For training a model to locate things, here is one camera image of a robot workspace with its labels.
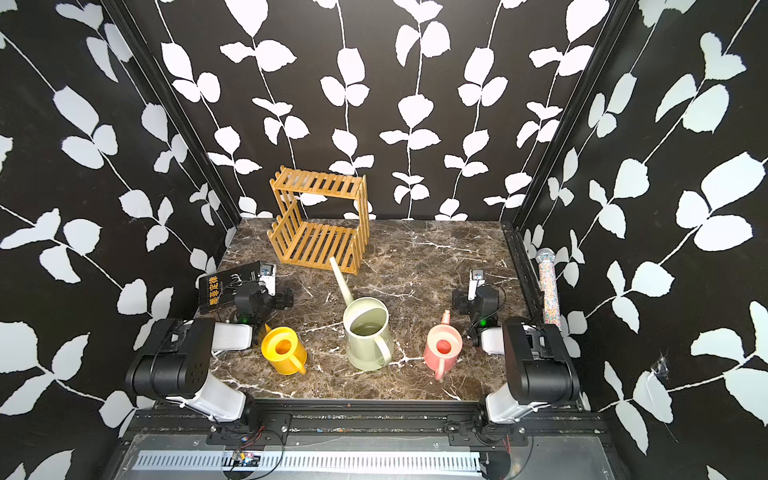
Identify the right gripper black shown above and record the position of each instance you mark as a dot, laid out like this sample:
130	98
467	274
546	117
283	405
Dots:
460	299

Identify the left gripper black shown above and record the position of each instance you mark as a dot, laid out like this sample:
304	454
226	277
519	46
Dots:
279	300

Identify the yellow watering can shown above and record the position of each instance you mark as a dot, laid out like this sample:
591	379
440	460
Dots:
282	348

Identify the wooden slatted shelf rack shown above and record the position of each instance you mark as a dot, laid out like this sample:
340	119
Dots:
301	242

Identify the green watering can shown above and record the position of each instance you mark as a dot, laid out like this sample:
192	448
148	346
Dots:
370	344

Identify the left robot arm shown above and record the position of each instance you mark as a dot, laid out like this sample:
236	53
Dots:
174	363

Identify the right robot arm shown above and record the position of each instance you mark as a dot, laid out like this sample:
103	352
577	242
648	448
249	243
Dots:
539	370

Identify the pink watering can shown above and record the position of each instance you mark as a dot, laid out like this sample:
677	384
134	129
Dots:
444	343

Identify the sprinkle filled clear tube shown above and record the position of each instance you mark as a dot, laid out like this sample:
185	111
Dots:
548	284

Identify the small circuit board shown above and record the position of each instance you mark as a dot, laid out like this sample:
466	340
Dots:
242	461

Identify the white perforated strip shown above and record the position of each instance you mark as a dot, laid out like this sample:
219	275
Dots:
374	462

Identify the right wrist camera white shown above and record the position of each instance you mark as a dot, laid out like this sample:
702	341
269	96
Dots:
476	280

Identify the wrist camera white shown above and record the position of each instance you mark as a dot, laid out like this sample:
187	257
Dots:
267	277
476	280

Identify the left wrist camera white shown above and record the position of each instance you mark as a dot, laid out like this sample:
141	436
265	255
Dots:
267	277

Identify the black front rail frame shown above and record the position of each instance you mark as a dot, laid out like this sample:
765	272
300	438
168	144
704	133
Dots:
553	443

